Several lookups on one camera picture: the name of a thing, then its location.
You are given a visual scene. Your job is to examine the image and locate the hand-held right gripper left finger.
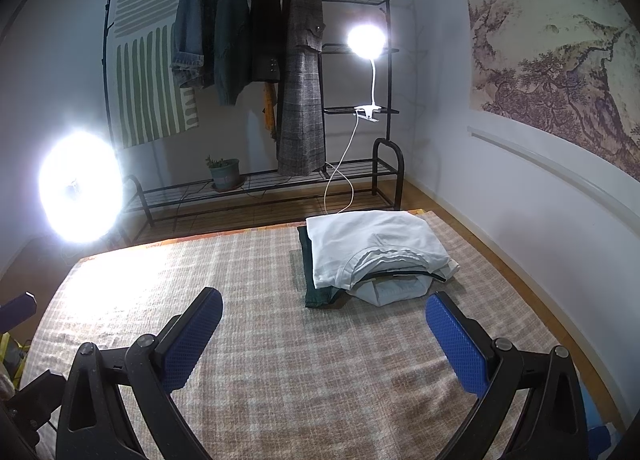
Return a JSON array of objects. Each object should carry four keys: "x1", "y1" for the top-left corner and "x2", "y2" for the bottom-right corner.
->
[{"x1": 55, "y1": 286, "x2": 224, "y2": 460}]

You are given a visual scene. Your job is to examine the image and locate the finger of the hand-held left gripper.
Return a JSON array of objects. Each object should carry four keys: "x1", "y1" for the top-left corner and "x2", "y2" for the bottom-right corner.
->
[{"x1": 0, "y1": 292, "x2": 37, "y2": 336}]

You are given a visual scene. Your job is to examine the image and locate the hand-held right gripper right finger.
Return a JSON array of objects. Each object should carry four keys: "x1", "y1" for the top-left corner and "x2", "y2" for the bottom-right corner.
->
[{"x1": 425, "y1": 291, "x2": 591, "y2": 460}]

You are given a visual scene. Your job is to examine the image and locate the light grey garment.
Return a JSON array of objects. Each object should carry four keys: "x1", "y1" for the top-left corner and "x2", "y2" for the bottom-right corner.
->
[{"x1": 345, "y1": 260, "x2": 461, "y2": 308}]

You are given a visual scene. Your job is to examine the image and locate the dark green garment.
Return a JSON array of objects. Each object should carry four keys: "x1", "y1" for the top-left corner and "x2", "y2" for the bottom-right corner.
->
[{"x1": 297, "y1": 225, "x2": 346, "y2": 309}]

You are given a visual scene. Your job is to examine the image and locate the white t-shirt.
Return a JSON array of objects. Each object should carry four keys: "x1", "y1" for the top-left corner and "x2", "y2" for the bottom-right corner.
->
[{"x1": 305, "y1": 210, "x2": 451, "y2": 291}]

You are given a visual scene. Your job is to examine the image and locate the black metal clothes rack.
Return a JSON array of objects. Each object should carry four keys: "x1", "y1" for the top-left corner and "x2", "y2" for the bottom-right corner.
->
[{"x1": 101, "y1": 0, "x2": 405, "y2": 233}]

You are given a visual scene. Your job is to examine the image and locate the yellow object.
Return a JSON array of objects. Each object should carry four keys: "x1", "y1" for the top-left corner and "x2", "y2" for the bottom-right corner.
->
[{"x1": 0, "y1": 332, "x2": 28, "y2": 381}]

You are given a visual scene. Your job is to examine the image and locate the plaid beige blanket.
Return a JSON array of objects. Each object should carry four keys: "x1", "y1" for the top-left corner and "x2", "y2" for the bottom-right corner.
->
[{"x1": 20, "y1": 210, "x2": 616, "y2": 460}]

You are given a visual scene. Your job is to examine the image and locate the potted plant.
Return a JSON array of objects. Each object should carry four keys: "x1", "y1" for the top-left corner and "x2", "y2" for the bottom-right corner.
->
[{"x1": 205, "y1": 155, "x2": 246, "y2": 192}]

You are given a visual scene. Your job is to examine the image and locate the blue object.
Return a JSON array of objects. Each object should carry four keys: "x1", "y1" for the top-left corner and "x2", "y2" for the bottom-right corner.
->
[{"x1": 582, "y1": 422, "x2": 626, "y2": 460}]

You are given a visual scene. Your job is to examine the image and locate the long plaid coat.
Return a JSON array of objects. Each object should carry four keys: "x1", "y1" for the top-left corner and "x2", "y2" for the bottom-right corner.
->
[{"x1": 276, "y1": 0, "x2": 328, "y2": 176}]

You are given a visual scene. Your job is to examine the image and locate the dark green jacket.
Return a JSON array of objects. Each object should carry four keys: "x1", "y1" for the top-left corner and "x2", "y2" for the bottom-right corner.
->
[{"x1": 214, "y1": 0, "x2": 252, "y2": 107}]

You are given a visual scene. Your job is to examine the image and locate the blue denim jacket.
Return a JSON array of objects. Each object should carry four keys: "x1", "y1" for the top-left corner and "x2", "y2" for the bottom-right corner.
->
[{"x1": 171, "y1": 0, "x2": 219, "y2": 90}]

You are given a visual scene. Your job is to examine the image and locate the white clip lamp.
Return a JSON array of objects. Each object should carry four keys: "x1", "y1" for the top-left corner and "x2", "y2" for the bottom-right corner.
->
[{"x1": 346, "y1": 24, "x2": 387, "y2": 122}]

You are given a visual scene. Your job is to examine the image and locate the black jacket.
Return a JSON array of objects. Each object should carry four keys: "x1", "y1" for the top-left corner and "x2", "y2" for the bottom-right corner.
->
[{"x1": 247, "y1": 0, "x2": 283, "y2": 83}]

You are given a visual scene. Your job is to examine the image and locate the ring light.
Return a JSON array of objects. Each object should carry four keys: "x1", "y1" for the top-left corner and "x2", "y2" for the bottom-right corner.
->
[{"x1": 37, "y1": 130, "x2": 126, "y2": 243}]

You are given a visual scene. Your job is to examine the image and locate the white lamp cable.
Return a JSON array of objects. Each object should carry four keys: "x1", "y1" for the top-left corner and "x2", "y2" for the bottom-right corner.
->
[{"x1": 322, "y1": 110, "x2": 361, "y2": 216}]

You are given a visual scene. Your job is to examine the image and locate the white wall rail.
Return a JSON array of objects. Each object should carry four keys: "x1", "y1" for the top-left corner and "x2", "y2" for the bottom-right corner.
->
[{"x1": 467, "y1": 125, "x2": 640, "y2": 231}]

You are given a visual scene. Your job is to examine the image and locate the green striped wall cloth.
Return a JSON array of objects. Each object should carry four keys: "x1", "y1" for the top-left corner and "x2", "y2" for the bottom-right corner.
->
[{"x1": 111, "y1": 0, "x2": 201, "y2": 148}]

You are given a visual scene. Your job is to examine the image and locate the landscape wall painting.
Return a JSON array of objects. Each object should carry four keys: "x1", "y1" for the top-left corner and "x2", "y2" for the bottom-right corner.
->
[{"x1": 459, "y1": 0, "x2": 640, "y2": 181}]

